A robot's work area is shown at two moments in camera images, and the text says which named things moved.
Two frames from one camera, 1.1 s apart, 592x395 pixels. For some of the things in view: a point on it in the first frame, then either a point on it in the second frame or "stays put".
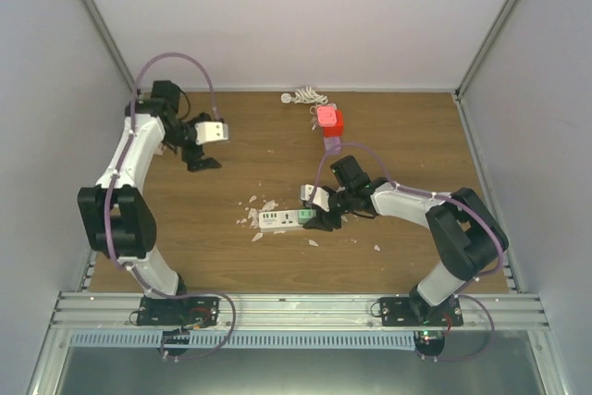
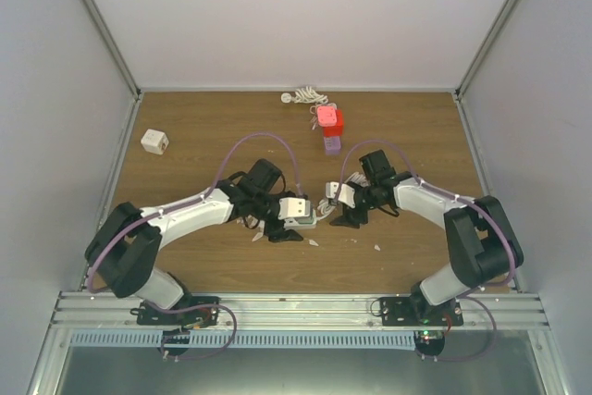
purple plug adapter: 330,141 stays put
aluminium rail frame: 486,314 stays put
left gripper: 201,164 -> 284,235
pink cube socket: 326,116 stays put
